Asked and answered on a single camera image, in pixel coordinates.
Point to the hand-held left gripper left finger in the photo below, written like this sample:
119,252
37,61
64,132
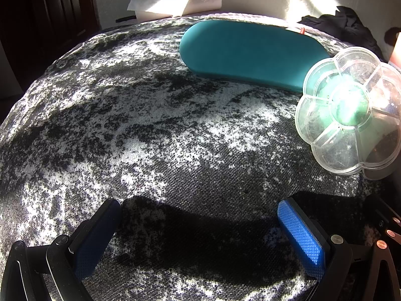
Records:
94,247

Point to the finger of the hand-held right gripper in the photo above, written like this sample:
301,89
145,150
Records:
388,222

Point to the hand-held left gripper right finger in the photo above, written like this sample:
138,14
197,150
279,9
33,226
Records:
300,238

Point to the clear flower-shaped compartment container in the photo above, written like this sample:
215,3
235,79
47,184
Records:
325,144

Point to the black and white mottled blanket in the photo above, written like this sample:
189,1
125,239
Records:
125,116

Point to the pink box with white label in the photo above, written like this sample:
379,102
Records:
395,58

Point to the teal oval cushion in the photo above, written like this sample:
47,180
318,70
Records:
244,50

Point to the black crumpled cloth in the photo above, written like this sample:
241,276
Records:
344,22

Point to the black slim object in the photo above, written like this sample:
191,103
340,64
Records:
125,19

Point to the dark wooden door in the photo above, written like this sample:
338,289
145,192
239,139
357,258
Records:
47,12

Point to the white paper roll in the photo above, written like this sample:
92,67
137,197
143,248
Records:
163,3

